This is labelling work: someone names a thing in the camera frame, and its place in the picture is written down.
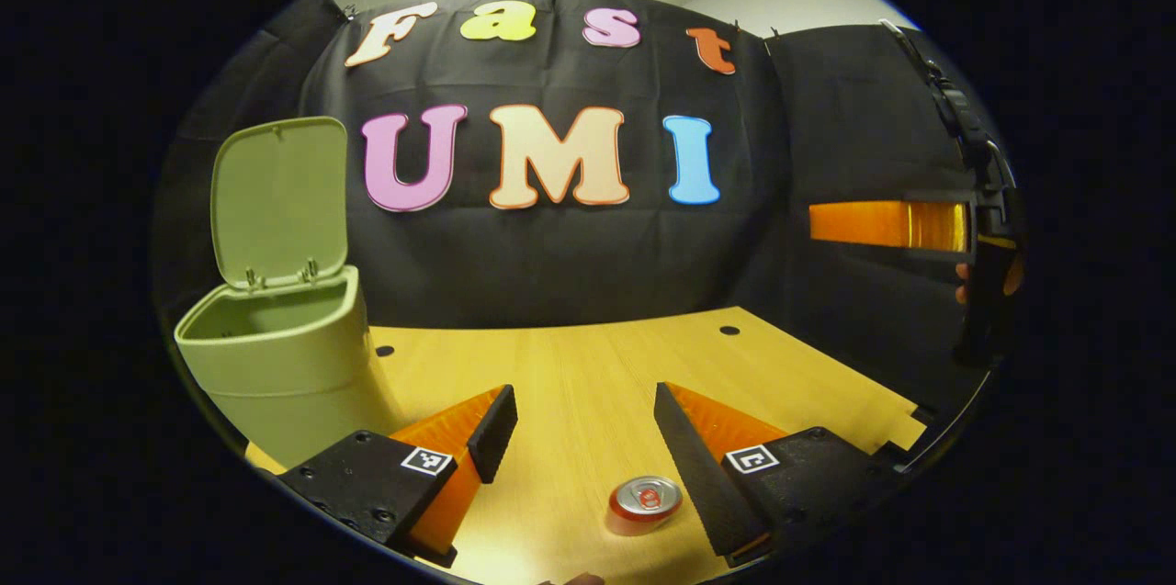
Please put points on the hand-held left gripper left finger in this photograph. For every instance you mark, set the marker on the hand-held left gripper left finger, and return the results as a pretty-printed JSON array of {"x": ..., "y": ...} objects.
[{"x": 491, "y": 438}]

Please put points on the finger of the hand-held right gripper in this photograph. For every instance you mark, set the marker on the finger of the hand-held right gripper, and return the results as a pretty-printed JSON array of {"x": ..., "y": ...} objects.
[{"x": 873, "y": 224}]

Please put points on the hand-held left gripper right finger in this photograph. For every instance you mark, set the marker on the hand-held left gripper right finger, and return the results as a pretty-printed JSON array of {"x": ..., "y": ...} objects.
[{"x": 703, "y": 475}]

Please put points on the red pop can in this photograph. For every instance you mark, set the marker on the red pop can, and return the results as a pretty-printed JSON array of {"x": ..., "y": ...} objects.
[{"x": 643, "y": 498}]

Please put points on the pale green garbage bin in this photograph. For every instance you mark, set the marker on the pale green garbage bin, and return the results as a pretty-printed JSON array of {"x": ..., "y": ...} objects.
[{"x": 276, "y": 355}]

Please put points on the wooden desktop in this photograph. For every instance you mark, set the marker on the wooden desktop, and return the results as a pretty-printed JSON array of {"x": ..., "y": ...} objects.
[{"x": 570, "y": 365}]

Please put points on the black backdrop cloth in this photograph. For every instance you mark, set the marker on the black backdrop cloth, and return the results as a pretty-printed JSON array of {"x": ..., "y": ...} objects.
[{"x": 551, "y": 254}]

